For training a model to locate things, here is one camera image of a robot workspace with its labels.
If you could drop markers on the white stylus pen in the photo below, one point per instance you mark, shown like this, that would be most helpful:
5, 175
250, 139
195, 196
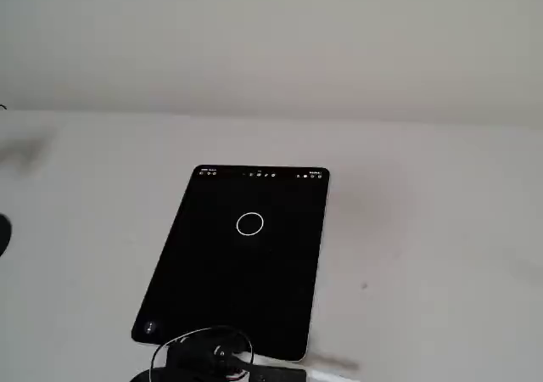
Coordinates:
326, 377

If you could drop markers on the black screen tablet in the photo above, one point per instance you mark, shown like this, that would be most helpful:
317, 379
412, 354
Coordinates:
237, 280

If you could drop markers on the black round object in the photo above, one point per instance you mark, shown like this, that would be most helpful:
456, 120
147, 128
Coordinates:
4, 235

